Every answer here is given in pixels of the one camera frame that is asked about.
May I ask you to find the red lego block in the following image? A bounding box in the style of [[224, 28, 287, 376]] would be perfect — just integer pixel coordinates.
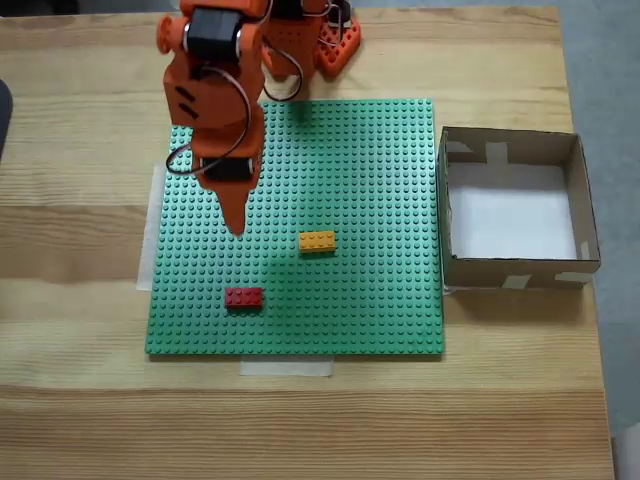
[[223, 287, 266, 311]]

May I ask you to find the yellow lego block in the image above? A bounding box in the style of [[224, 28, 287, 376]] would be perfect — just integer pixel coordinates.
[[298, 230, 337, 257]]

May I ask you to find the green lego baseplate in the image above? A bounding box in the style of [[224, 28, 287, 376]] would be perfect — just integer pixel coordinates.
[[144, 98, 446, 357]]

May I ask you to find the brown cardboard box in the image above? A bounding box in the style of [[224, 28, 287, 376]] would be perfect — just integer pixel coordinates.
[[437, 125, 601, 291]]

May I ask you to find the translucent masking tape strip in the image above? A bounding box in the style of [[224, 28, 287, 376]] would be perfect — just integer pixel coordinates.
[[238, 358, 335, 378], [136, 160, 169, 292]]

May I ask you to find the black rounded object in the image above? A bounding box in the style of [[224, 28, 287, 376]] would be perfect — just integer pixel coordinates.
[[0, 78, 14, 164]]

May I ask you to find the white paper sheet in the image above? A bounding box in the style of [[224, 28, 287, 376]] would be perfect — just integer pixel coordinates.
[[446, 162, 581, 260]]

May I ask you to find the gripper motor cable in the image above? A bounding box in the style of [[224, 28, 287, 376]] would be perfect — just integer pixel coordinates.
[[164, 59, 254, 177]]

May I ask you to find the looped arm cable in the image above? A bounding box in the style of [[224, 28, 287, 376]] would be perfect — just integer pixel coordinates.
[[262, 44, 306, 104]]

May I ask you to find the base wire bundle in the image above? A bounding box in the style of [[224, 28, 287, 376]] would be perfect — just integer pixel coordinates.
[[324, 0, 354, 29]]

